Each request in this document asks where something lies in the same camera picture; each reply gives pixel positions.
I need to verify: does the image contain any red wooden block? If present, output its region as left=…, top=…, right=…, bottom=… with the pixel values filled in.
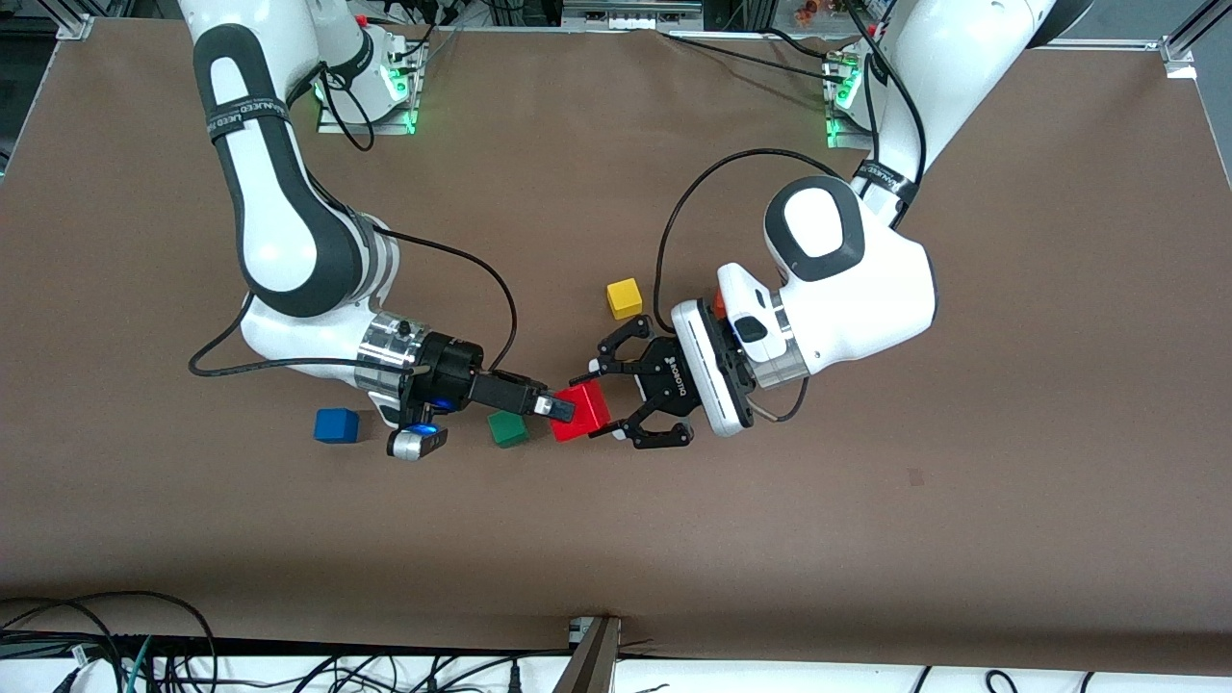
left=551, top=381, right=613, bottom=443

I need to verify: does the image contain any yellow wooden block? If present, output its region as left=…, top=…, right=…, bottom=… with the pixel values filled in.
left=605, top=277, right=644, bottom=321

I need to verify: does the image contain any blue wooden block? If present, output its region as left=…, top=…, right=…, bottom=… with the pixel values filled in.
left=313, top=407, right=361, bottom=445

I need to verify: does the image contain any brown table cover sheet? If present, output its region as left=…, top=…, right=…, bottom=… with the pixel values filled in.
left=0, top=17, right=1232, bottom=675

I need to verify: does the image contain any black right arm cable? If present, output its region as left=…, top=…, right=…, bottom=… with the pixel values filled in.
left=188, top=226, right=521, bottom=378

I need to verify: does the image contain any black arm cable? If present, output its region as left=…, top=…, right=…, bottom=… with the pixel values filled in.
left=654, top=48, right=928, bottom=424
left=188, top=226, right=521, bottom=378

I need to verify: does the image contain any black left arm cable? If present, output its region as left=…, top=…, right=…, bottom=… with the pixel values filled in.
left=654, top=48, right=928, bottom=424

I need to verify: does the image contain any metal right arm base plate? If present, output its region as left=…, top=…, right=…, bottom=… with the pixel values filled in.
left=317, top=38, right=422, bottom=137

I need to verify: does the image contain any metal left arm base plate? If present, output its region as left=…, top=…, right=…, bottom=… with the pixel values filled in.
left=824, top=50, right=879, bottom=151

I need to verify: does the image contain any black base cable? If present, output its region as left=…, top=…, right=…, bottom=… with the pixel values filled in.
left=763, top=27, right=840, bottom=63
left=662, top=32, right=850, bottom=86
left=390, top=0, right=465, bottom=73

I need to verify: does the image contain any black looped cable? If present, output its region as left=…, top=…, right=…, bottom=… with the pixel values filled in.
left=0, top=599, right=131, bottom=693
left=0, top=590, right=220, bottom=693

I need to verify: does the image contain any teal cable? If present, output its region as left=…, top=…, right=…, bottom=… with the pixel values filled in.
left=123, top=635, right=155, bottom=693

